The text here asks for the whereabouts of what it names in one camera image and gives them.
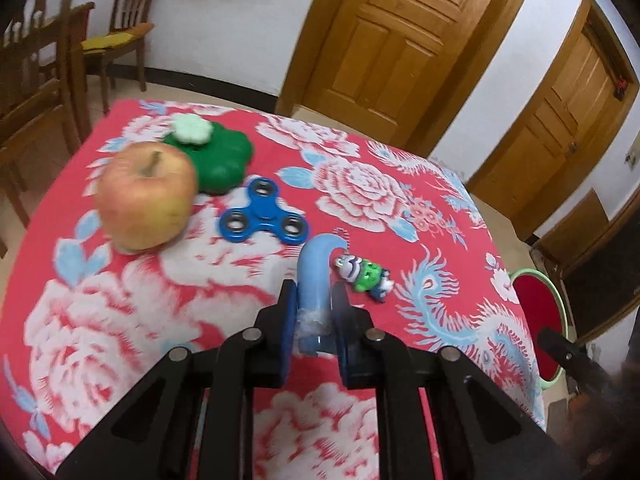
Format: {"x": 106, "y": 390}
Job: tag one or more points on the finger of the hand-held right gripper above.
{"x": 575, "y": 365}

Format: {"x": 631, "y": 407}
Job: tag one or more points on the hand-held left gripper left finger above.
{"x": 287, "y": 330}

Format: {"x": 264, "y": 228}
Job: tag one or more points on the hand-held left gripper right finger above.
{"x": 345, "y": 342}

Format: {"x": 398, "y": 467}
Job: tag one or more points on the light blue curved tube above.
{"x": 312, "y": 280}

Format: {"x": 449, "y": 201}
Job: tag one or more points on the small green white toy figure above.
{"x": 367, "y": 275}

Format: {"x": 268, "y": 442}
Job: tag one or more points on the blue fidget spinner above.
{"x": 265, "y": 212}

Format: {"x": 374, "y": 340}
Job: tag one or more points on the leaning wooden board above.
{"x": 575, "y": 225}

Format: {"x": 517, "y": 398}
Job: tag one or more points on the red floral tablecloth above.
{"x": 125, "y": 310}

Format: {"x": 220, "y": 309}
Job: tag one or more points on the dark green flower-shaped container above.
{"x": 225, "y": 160}

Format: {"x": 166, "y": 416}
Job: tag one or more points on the red yellow apple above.
{"x": 145, "y": 195}

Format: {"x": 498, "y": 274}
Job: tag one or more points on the light green flower-shaped lid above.
{"x": 190, "y": 129}

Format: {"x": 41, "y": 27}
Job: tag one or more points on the wooden door with red ornament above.
{"x": 560, "y": 120}

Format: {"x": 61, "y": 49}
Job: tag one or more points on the red door ornament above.
{"x": 622, "y": 86}

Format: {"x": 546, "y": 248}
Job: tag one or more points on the wooden panel door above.
{"x": 400, "y": 45}

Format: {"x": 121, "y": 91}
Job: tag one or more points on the yellow seat cushion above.
{"x": 112, "y": 40}

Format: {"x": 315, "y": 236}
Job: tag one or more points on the wooden chair with cushion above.
{"x": 132, "y": 0}

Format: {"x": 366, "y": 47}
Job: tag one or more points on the wooden slat-back chair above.
{"x": 30, "y": 70}

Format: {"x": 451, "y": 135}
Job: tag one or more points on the beige wall electrical panel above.
{"x": 634, "y": 152}

